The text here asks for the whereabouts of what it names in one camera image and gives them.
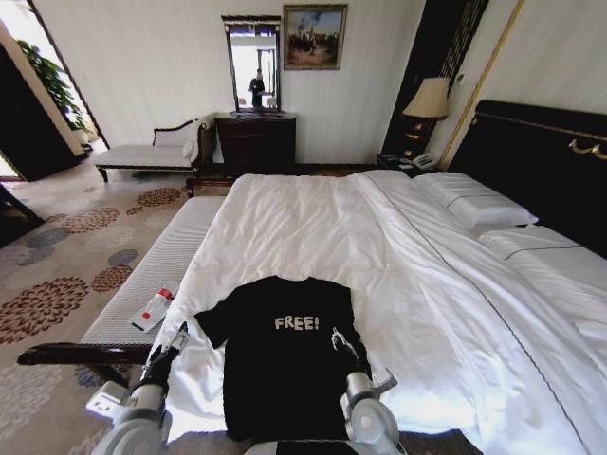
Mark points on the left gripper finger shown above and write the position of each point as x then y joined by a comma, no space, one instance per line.
182,332
167,342

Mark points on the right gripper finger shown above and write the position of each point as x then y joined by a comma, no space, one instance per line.
334,337
344,342

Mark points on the flat white red-dot card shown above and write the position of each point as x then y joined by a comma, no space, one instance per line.
146,315

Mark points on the white bottle red band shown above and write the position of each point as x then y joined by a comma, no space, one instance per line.
167,294

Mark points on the black FREE print T-shirt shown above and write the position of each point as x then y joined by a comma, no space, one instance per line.
284,360

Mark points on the white cushioned wooden bench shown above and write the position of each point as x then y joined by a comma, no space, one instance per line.
156,256

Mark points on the robot torso shell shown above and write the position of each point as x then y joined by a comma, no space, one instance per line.
313,450

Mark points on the white duvet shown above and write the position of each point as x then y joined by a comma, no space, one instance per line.
360,237

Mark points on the white dark-wood chaise longue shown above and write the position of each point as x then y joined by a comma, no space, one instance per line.
142,154

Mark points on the dark nightstand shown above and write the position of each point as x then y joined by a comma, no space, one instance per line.
396,162

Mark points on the white striped pillow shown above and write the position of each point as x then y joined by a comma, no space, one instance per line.
474,201
545,251

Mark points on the white cushion on chaise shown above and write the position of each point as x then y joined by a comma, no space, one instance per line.
193,140

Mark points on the dark wooden furniture corner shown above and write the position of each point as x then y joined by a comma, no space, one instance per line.
16,218

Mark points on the white desk telephone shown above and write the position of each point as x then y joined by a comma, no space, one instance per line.
425,161

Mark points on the dark wooden dresser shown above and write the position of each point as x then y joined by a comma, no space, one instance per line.
256,140

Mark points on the cream-shade table lamp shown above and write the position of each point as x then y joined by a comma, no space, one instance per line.
427,102

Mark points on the person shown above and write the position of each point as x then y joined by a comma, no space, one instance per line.
257,87

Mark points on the dark wooden door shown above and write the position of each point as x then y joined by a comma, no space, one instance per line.
28,123

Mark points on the black gold-trimmed headboard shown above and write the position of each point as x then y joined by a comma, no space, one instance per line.
536,151

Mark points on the green potted plant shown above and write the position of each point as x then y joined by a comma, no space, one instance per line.
52,85

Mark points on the gold-framed painting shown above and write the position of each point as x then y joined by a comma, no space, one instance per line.
314,38

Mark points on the dark-framed wall mirror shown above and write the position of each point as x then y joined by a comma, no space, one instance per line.
255,61

